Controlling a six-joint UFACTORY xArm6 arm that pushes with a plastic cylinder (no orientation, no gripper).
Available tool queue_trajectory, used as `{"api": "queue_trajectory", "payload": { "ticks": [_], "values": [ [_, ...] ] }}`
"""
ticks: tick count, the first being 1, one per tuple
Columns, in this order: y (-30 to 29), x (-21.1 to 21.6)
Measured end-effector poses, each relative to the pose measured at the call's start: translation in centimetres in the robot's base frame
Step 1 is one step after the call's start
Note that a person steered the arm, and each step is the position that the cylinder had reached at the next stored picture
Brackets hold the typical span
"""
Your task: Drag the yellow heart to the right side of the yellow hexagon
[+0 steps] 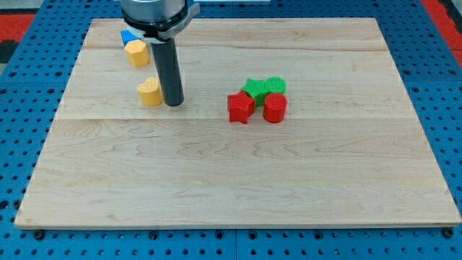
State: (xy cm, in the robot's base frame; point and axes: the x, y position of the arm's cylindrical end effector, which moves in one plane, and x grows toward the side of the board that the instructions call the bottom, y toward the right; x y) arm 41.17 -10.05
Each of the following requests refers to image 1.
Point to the yellow heart block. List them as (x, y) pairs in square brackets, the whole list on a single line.
[(150, 93)]

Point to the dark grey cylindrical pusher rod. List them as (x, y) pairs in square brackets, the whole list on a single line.
[(167, 66)]

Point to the green cylinder block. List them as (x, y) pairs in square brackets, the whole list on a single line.
[(275, 85)]

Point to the light wooden board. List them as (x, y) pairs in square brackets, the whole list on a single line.
[(350, 152)]

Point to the blue block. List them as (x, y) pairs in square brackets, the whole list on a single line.
[(127, 36)]

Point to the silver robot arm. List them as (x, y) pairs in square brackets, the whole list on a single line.
[(158, 22)]

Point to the yellow hexagon block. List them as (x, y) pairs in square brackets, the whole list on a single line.
[(137, 53)]

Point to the green star block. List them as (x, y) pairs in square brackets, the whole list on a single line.
[(256, 89)]

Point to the red cylinder block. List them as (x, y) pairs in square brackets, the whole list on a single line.
[(274, 108)]

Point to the red star block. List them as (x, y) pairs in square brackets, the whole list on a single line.
[(240, 107)]

